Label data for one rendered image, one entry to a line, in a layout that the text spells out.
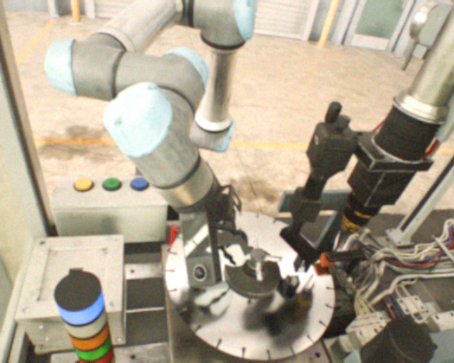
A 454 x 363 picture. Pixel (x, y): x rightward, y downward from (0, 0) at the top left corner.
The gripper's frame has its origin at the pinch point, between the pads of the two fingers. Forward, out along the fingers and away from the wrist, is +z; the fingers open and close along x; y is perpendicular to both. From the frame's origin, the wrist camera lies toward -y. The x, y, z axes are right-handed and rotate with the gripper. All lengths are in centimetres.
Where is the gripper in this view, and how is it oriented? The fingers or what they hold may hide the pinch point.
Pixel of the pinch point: (236, 264)
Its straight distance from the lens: 58.2
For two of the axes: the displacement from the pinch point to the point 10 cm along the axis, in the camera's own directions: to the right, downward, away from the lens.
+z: 3.8, 6.2, 6.9
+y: 1.0, -7.7, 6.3
